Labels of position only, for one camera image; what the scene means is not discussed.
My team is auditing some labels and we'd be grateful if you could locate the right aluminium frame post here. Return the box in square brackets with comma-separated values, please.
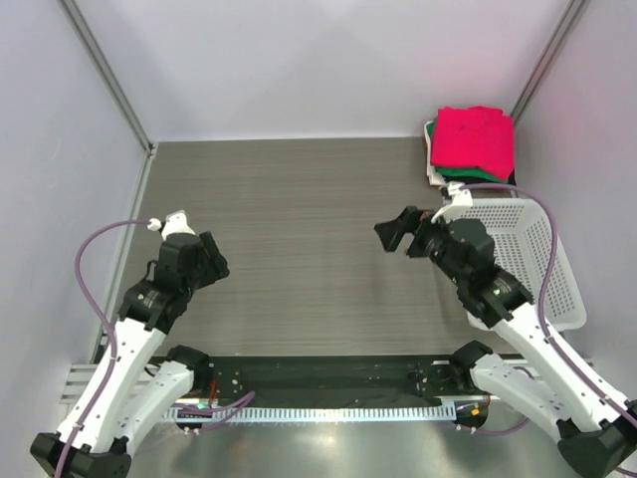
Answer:
[511, 0, 591, 127]

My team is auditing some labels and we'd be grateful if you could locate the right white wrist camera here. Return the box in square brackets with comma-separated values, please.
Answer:
[430, 181, 473, 223]

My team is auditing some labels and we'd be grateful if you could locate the aluminium rail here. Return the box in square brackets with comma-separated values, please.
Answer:
[62, 358, 607, 399]

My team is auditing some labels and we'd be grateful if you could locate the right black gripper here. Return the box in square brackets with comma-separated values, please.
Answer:
[376, 204, 469, 286]

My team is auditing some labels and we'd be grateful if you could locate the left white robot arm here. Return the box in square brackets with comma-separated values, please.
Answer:
[30, 232, 229, 477]

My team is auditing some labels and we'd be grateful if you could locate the left aluminium frame post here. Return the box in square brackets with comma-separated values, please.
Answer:
[58, 0, 153, 156]

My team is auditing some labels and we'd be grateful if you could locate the perforated cable duct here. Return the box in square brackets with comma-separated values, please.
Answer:
[159, 401, 457, 425]

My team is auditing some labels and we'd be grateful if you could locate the aluminium frame post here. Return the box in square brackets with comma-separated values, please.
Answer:
[511, 0, 591, 127]
[58, 0, 153, 156]

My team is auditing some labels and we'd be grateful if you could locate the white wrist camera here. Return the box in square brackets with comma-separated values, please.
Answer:
[146, 210, 195, 241]
[430, 181, 473, 223]

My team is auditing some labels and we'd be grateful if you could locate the pink red t shirt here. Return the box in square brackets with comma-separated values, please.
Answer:
[431, 106, 515, 182]

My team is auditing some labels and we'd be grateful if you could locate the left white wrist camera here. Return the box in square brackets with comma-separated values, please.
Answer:
[146, 210, 195, 241]

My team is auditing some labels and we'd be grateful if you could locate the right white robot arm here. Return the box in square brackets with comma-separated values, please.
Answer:
[374, 206, 636, 477]

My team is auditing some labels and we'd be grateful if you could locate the black folded t shirt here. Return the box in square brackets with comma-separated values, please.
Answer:
[443, 168, 517, 188]

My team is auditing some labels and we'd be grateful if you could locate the white folded t shirt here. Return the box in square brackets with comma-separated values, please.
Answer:
[423, 120, 446, 187]

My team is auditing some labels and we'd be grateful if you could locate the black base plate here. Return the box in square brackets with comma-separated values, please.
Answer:
[186, 355, 483, 409]

